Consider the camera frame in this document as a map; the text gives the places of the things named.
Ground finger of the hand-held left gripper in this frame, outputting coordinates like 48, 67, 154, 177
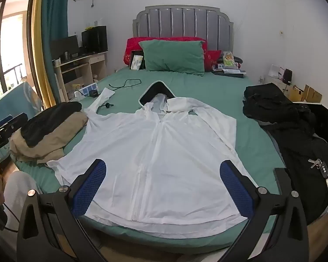
0, 112, 28, 141
0, 115, 15, 129

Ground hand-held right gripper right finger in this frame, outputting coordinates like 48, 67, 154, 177
219, 160, 308, 262

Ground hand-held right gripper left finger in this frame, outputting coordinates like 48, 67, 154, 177
16, 158, 107, 262

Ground white hooded jacket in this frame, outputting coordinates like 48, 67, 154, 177
46, 80, 259, 236

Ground blue cloth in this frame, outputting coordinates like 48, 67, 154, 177
0, 80, 43, 131

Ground tan pants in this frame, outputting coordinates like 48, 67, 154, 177
9, 112, 88, 164

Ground black jacket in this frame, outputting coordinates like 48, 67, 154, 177
260, 120, 328, 224

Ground white power strip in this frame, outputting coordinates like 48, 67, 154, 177
77, 83, 99, 97

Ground balcony window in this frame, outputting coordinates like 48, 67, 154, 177
0, 0, 35, 107

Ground yellow curtain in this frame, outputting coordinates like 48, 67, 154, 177
30, 0, 58, 110

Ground wooden computer desk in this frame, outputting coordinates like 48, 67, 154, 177
52, 52, 108, 101

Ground black monitor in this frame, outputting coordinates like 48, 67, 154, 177
51, 35, 79, 59

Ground bed with green sheet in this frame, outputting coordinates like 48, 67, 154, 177
11, 67, 290, 254

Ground teal curtain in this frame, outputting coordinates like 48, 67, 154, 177
41, 0, 72, 107

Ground cardboard box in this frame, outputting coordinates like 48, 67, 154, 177
303, 84, 323, 103
288, 84, 304, 101

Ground black computer tower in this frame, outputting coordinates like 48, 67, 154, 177
81, 26, 108, 53

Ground white paper box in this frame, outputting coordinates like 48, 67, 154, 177
268, 64, 285, 79

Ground snack bag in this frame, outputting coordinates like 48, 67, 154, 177
221, 51, 239, 69

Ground small red pillow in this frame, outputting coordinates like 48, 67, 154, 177
204, 50, 222, 73

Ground wet wipes pack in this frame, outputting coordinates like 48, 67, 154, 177
132, 55, 145, 70

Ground large red pillow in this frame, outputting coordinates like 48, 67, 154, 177
124, 37, 208, 66

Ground black tablet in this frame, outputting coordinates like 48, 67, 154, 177
129, 50, 145, 70

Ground green pillow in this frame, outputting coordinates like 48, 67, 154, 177
138, 40, 205, 77

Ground grey padded headboard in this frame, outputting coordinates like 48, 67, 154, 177
133, 5, 234, 53

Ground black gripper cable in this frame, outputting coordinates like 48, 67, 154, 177
0, 205, 19, 234

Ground black clip with cable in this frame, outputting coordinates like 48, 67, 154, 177
97, 102, 115, 114

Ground black charger cable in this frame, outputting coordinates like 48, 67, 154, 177
108, 79, 142, 90

